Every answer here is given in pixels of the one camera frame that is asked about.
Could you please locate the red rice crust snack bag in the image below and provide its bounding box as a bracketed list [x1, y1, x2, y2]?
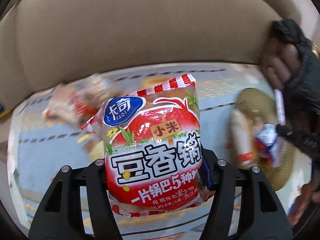
[81, 73, 214, 217]

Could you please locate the yellow nut snack packet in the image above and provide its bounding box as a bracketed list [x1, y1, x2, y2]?
[77, 133, 105, 162]

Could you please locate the white mouthwash stick sachet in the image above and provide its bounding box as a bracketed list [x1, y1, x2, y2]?
[274, 89, 286, 126]

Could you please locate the right hand in black glove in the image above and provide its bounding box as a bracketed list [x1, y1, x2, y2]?
[259, 19, 319, 159]

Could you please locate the blue white snack packet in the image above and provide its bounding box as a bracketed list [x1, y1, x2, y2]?
[253, 122, 283, 167]

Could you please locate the large beige snack package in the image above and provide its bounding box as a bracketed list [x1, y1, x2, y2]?
[231, 109, 259, 170]

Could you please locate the woven golden basket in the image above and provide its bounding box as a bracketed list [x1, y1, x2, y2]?
[229, 88, 295, 191]

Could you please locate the red clear cracker packet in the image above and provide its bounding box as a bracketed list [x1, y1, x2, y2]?
[43, 73, 119, 126]

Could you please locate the beige sofa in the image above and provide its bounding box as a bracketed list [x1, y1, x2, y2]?
[1, 0, 302, 108]

